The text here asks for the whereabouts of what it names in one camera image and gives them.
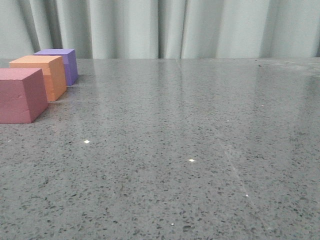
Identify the orange foam cube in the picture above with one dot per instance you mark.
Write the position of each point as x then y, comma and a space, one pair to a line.
53, 72

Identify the purple foam cube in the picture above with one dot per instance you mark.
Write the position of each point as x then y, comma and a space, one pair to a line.
69, 61

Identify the light grey curtain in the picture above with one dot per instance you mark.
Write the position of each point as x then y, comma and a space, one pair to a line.
165, 29

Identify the pink foam cube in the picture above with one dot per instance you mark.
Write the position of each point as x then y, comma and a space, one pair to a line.
22, 95

